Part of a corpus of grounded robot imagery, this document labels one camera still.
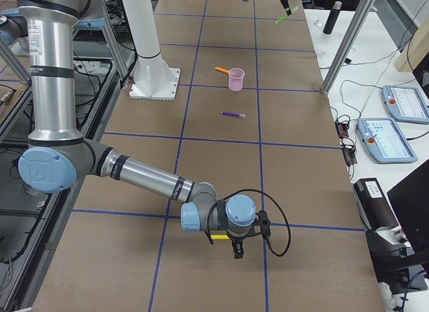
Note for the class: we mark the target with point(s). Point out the teach pendant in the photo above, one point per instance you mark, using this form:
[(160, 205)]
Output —
[(405, 104), (385, 141)]

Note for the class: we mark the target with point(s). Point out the black brown box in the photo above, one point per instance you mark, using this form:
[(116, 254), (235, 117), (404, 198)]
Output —
[(373, 206)]

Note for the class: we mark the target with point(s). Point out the small circuit boards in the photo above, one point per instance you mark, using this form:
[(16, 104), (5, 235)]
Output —
[(348, 146)]

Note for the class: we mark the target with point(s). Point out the purple marker pen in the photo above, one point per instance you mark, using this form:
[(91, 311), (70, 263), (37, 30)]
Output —
[(233, 114)]

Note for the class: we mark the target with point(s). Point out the near teach pendant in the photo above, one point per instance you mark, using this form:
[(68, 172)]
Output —
[(385, 141)]

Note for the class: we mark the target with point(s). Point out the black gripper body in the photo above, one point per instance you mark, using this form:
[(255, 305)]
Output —
[(236, 241)]

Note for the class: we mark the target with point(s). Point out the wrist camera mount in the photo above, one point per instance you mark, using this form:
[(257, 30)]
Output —
[(261, 225)]

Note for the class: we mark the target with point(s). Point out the far teach pendant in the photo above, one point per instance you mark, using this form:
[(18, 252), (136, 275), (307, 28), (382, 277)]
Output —
[(405, 104)]

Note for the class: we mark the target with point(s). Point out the black water bottle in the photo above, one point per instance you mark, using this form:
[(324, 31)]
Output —
[(332, 17)]

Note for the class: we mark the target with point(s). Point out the orange marker pen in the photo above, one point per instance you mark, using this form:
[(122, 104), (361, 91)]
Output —
[(223, 70)]

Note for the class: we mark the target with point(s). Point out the green marker pen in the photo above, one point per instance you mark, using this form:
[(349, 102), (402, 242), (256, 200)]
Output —
[(287, 15)]

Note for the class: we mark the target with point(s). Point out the yellow marker pen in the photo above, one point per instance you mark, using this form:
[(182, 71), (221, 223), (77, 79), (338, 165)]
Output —
[(219, 237)]

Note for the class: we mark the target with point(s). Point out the black monitor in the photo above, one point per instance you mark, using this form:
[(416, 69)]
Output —
[(409, 201)]

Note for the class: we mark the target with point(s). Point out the white camera pillar base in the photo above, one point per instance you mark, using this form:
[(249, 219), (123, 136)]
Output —
[(152, 78)]

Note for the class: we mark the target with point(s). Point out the aluminium frame post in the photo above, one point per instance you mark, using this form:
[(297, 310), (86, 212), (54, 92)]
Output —
[(346, 44)]

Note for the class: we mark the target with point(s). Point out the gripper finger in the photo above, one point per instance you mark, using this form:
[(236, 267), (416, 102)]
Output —
[(238, 249), (286, 6)]

